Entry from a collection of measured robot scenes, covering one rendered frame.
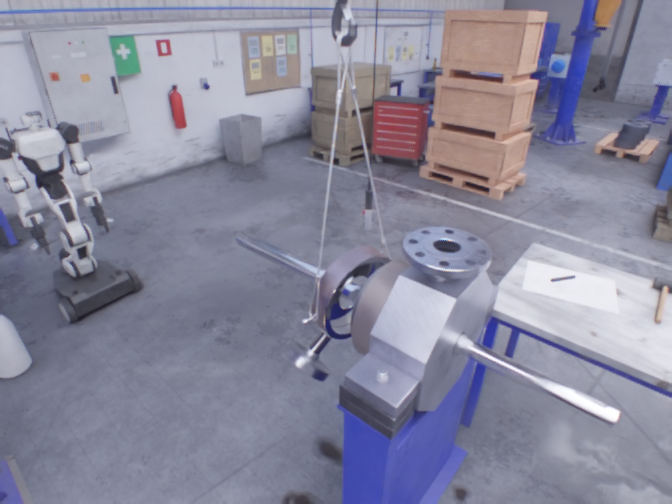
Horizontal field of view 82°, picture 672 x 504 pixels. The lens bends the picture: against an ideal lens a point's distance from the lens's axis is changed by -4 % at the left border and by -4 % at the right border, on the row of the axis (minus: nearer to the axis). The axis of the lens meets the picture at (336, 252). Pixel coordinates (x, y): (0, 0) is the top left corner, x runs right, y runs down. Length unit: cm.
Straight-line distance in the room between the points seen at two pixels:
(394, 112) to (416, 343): 514
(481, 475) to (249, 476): 118
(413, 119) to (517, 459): 465
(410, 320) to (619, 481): 176
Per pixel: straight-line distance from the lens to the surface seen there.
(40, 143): 336
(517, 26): 530
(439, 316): 119
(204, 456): 248
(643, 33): 1428
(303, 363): 149
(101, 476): 261
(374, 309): 131
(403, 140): 616
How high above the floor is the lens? 201
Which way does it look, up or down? 31 degrees down
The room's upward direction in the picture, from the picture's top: straight up
